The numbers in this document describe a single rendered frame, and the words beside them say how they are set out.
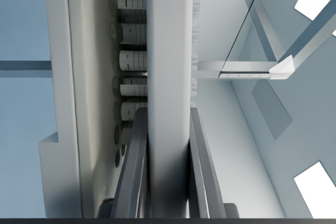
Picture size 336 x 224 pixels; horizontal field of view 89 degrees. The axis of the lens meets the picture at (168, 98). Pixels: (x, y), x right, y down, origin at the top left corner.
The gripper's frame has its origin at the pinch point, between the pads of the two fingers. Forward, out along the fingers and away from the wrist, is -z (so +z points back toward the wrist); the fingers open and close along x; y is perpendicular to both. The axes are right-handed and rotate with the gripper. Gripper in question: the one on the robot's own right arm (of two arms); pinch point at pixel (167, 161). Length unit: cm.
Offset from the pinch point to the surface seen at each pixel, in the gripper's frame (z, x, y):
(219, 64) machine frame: -69, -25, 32
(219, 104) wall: -319, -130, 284
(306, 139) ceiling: -136, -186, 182
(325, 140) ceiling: -119, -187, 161
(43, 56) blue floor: -126, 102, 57
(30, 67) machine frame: -66, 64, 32
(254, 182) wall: -132, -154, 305
